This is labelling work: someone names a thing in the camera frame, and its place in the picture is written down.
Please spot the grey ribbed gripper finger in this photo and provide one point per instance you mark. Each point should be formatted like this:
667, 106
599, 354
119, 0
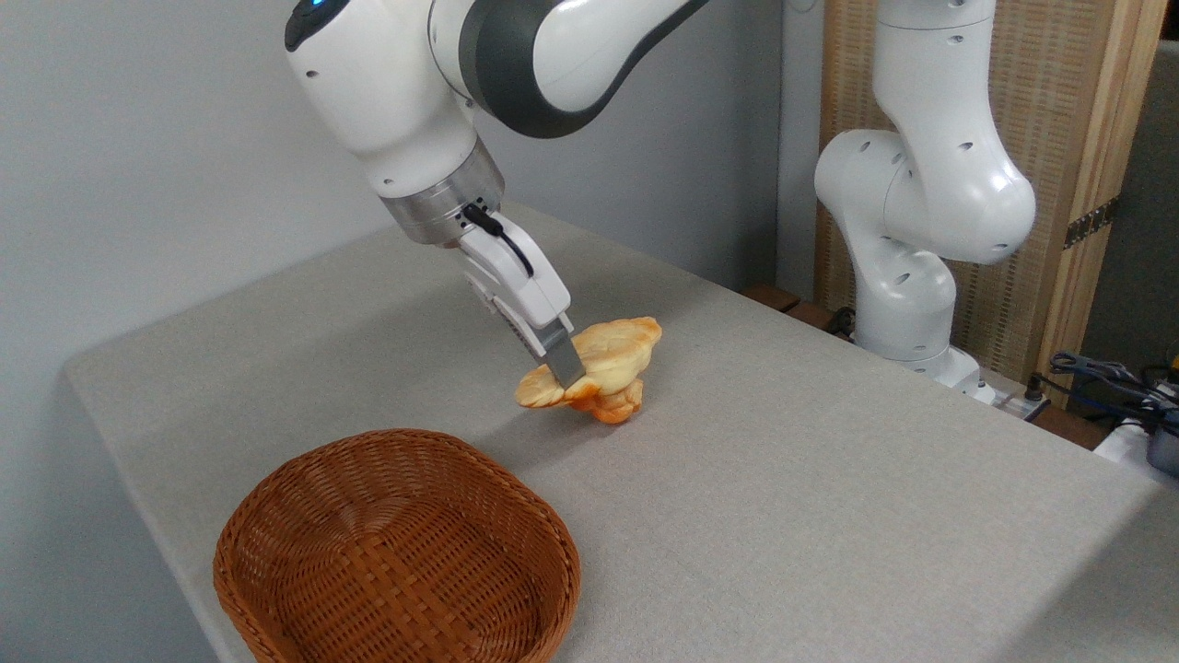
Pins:
562, 359

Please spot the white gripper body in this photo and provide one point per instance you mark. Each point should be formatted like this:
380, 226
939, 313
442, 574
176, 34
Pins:
525, 285

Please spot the long braided bread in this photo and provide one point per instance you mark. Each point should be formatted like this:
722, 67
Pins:
619, 352

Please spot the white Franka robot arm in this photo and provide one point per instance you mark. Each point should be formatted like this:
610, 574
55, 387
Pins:
926, 184

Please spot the round golden bread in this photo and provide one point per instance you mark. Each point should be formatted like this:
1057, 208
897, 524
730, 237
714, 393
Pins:
615, 407

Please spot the brown wicker basket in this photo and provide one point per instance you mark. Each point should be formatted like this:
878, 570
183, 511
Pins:
396, 552

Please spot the metal screen hinge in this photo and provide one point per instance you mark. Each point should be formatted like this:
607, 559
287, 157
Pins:
1091, 222

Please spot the woven wood folding screen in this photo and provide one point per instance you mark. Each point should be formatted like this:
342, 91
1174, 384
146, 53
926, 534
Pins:
1041, 92

